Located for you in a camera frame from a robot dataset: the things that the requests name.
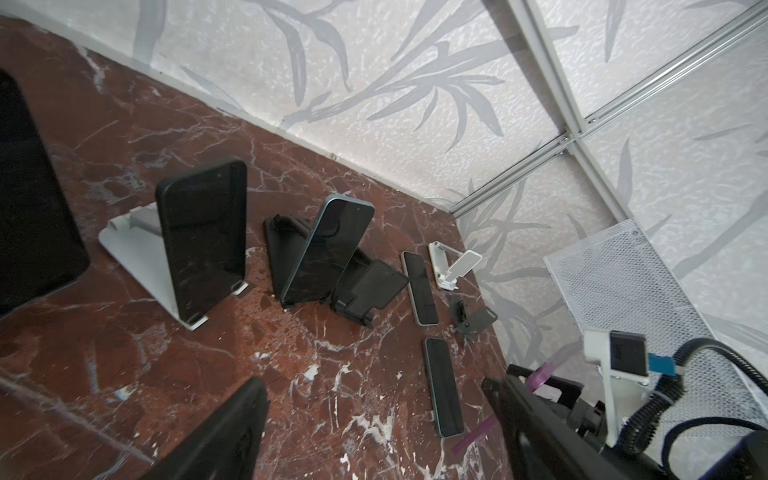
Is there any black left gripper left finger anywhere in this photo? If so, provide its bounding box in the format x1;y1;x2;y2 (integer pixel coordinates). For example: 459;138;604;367
143;377;269;479

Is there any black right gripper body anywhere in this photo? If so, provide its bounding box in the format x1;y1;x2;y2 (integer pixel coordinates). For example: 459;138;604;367
544;376;606;444

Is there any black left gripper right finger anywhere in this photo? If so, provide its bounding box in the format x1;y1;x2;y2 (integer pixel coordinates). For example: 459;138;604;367
482;365;654;479

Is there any dark grey front phone stand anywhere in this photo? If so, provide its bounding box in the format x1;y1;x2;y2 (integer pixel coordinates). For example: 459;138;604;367
450;297;499;338

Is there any black phone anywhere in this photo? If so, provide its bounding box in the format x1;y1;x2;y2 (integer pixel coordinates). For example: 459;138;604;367
1;70;90;316
423;338;464;438
155;157;247;330

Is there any white front phone stand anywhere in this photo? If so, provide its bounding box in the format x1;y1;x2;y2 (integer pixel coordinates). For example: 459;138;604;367
428;241;482;291

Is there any white-edged phone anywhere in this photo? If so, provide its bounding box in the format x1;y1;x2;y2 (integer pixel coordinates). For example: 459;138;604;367
401;251;439;327

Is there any black stand under purple phone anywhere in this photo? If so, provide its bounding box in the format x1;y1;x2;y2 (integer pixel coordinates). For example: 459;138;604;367
330;248;409;328

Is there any white metal phone stand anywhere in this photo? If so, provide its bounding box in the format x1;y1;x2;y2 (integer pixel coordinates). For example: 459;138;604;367
98;202;250;332

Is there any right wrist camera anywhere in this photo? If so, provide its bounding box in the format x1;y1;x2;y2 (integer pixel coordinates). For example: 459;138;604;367
583;328;685;447

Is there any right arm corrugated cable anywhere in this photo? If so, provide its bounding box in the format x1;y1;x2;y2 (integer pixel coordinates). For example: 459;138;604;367
613;337;768;480

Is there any white wire mesh basket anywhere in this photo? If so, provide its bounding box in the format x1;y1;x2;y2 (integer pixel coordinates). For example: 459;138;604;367
542;218;768;475

